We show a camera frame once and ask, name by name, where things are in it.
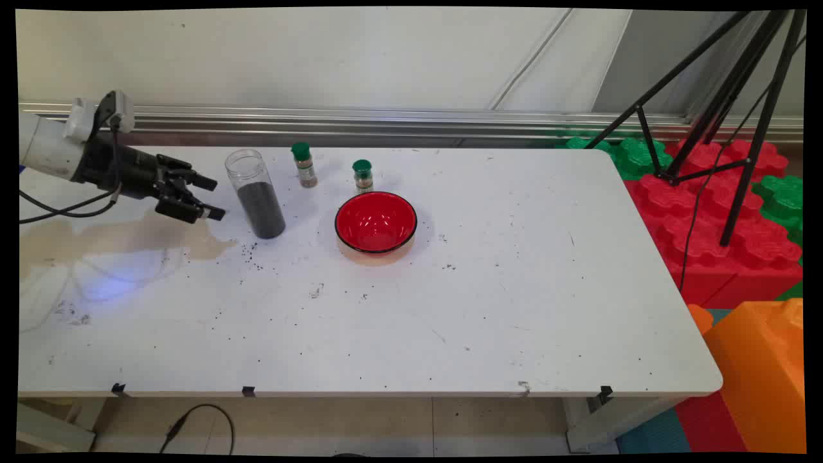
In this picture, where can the black clip on table edge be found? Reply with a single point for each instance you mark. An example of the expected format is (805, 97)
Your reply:
(248, 391)
(119, 388)
(605, 392)

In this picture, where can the black tripod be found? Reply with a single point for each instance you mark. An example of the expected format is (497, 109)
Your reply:
(752, 96)

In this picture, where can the white table leg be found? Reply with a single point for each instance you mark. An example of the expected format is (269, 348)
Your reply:
(617, 421)

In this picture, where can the large orange foam block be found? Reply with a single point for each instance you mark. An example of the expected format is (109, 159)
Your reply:
(765, 379)

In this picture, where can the green capped spice bottle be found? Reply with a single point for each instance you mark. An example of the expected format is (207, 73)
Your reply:
(363, 177)
(305, 168)

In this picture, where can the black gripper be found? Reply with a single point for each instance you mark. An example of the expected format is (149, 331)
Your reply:
(122, 168)

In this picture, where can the red bowl with black rim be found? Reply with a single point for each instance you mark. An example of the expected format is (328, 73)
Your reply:
(376, 222)

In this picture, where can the clear jar with black granules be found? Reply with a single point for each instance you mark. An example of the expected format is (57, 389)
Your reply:
(260, 209)

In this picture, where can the red floor mat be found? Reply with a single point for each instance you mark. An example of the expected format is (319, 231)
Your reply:
(707, 424)

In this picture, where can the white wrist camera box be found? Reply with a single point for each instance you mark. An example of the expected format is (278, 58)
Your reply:
(83, 119)

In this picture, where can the teal floor mat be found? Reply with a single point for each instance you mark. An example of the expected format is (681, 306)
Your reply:
(652, 434)

